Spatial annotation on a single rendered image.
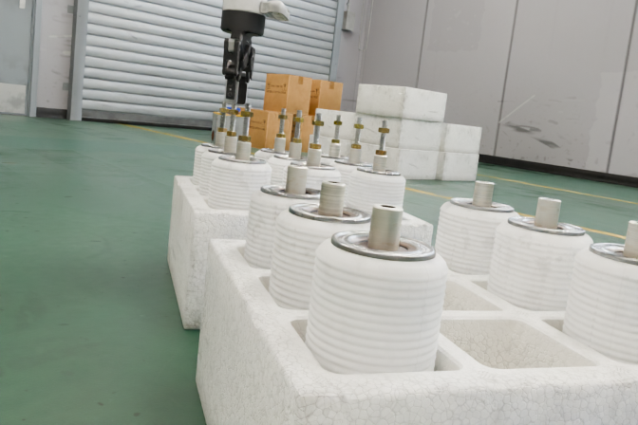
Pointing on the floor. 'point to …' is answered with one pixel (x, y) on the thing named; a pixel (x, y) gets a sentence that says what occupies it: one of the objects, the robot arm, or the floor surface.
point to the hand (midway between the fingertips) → (235, 96)
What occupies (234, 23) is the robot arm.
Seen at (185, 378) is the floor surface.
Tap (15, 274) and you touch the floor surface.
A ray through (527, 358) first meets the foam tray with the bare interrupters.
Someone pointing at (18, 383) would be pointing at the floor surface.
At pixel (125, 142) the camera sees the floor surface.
